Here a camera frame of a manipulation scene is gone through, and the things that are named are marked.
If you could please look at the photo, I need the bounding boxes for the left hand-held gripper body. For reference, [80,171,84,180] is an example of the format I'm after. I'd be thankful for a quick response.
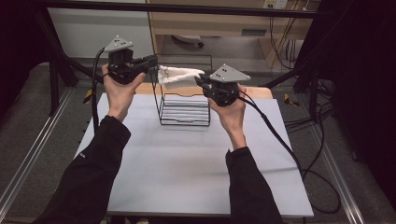
[103,35,148,85]

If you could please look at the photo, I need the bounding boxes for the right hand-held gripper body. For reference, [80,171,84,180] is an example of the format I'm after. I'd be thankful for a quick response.
[202,63,251,107]

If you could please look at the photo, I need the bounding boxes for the white towel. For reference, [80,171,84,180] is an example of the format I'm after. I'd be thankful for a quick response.
[157,64,205,90]

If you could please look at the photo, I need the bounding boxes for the black wire rack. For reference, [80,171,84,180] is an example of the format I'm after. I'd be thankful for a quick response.
[149,53,213,127]

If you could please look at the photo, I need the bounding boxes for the person's right hand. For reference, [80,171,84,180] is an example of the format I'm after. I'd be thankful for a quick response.
[207,83,248,138]

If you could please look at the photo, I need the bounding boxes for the person's left hand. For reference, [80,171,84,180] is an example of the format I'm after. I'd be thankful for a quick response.
[101,63,148,123]

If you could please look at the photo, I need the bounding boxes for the wooden table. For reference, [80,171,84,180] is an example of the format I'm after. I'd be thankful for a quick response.
[134,81,274,100]

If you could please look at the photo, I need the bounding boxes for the office chair base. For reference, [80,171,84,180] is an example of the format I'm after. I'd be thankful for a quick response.
[171,34,205,49]

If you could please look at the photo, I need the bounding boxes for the white cabinet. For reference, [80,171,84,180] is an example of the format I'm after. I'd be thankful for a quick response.
[48,7,156,61]

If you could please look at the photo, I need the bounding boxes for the light wooden desk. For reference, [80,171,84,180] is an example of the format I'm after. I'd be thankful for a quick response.
[146,0,321,68]

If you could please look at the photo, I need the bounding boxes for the pale grey table board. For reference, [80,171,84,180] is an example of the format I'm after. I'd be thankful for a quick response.
[74,92,315,217]

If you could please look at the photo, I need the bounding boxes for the left hand-held gripper cable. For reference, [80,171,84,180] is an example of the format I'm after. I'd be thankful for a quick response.
[91,47,107,135]

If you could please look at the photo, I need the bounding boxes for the hand-held gripper cable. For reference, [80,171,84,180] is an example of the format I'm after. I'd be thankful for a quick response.
[237,90,342,215]
[91,47,107,135]

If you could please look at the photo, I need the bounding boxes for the black metal frame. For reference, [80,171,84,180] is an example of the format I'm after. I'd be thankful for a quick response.
[32,0,356,124]

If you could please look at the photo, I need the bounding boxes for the right hand-held gripper cable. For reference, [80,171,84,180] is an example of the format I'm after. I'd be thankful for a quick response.
[237,90,342,215]

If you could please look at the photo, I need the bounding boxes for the hanging desk cables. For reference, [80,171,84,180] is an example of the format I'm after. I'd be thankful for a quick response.
[268,0,309,71]

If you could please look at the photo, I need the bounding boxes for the bundle of black cables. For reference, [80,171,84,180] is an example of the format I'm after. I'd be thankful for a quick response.
[283,77,336,134]

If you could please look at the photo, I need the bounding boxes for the white wall socket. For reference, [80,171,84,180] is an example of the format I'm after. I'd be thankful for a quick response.
[262,0,289,9]

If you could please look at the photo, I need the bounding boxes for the aluminium floor rail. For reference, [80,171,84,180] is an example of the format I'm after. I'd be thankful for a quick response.
[0,88,75,216]
[311,124,366,224]

